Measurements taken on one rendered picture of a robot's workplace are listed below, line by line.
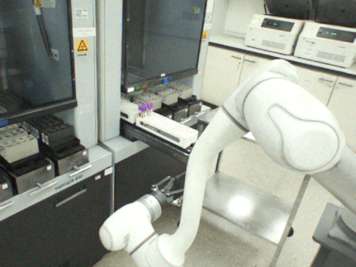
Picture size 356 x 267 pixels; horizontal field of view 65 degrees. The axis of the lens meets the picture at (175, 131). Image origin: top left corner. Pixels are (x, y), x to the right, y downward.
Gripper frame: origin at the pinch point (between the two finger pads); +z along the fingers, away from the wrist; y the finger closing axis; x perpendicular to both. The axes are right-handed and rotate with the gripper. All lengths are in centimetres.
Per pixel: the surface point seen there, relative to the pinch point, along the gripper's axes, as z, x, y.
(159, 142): 7.3, -5.7, 21.4
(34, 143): -37, -12, 44
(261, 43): 243, -24, 75
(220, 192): 60, 46, 9
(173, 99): 45, -10, 45
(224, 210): 47, 46, -1
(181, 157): 7.4, -3.2, 8.9
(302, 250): 83, 74, -46
